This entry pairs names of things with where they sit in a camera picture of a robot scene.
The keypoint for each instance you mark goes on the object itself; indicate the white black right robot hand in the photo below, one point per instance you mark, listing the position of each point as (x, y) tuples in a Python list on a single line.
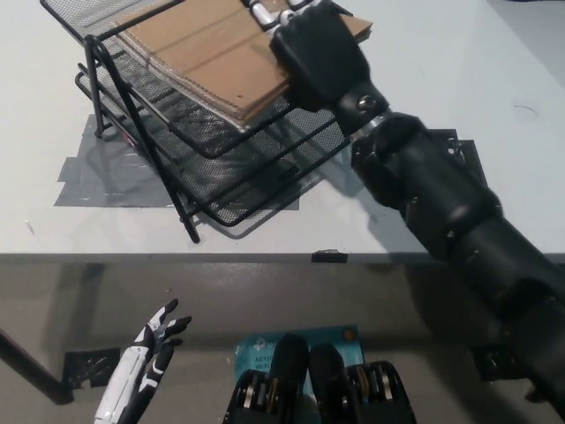
[(322, 57)]

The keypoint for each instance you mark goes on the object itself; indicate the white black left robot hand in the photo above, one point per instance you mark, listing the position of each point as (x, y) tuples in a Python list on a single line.
[(123, 380)]

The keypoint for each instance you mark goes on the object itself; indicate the brown spiral notebook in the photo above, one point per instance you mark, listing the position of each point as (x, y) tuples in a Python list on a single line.
[(212, 44)]

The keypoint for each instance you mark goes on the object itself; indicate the black mesh file tray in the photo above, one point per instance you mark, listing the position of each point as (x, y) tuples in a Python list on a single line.
[(265, 176)]

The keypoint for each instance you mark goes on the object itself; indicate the black notebook stand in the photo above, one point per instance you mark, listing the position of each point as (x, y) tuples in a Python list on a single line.
[(463, 154)]

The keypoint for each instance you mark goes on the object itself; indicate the black table leg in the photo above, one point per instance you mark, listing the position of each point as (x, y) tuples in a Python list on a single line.
[(26, 366)]

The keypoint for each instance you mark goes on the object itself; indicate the teal router box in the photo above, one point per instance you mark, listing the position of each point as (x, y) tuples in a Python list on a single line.
[(258, 353)]

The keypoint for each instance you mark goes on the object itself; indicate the small black tape strip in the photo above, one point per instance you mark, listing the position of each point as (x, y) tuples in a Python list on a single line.
[(329, 256)]

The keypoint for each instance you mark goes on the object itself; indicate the grey tape patch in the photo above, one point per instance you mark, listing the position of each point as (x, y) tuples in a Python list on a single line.
[(88, 176)]

